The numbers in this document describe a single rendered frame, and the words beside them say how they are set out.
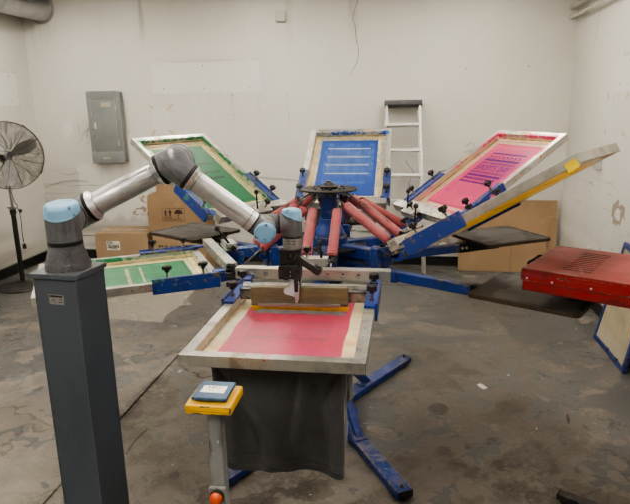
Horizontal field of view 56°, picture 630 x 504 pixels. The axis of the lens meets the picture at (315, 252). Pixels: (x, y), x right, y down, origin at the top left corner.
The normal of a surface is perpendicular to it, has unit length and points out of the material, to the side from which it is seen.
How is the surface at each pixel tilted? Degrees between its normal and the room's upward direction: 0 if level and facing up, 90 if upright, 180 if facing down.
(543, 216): 82
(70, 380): 90
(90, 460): 90
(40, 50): 90
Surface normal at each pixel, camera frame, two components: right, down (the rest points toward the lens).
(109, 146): -0.15, 0.24
